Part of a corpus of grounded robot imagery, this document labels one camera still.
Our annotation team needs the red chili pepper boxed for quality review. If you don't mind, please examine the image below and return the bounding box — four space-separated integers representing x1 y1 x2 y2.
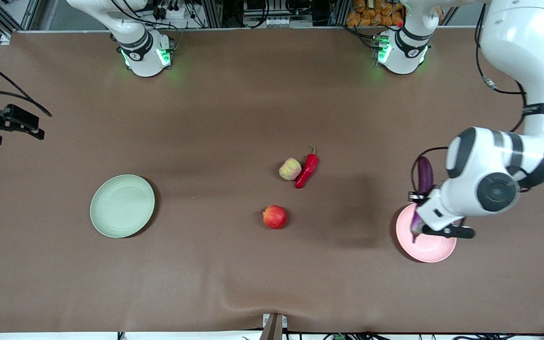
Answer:
294 145 320 189

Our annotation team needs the orange lumpy items pile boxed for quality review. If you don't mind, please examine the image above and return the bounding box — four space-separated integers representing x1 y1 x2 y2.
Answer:
346 0 407 27

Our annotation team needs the yellow-pink peach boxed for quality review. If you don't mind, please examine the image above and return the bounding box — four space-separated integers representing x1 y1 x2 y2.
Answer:
279 158 302 181

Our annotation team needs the red apple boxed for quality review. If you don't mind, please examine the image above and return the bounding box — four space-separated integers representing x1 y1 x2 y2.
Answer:
261 204 288 230

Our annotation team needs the white power strip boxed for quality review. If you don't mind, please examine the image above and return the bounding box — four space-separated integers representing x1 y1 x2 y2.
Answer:
152 2 192 25

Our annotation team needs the pink round plate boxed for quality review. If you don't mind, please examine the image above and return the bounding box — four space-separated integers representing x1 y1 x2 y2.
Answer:
395 203 457 264

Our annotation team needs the grey electronics box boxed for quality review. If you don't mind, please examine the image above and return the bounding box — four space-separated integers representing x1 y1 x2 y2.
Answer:
243 0 314 28

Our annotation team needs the pale green round plate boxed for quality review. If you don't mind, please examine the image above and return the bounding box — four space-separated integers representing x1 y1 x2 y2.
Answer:
90 174 156 238

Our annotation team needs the brown table cloth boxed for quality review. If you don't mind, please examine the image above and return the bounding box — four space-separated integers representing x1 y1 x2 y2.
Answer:
0 27 544 333

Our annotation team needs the purple eggplant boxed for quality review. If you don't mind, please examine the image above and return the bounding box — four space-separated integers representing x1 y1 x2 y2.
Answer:
410 156 434 243

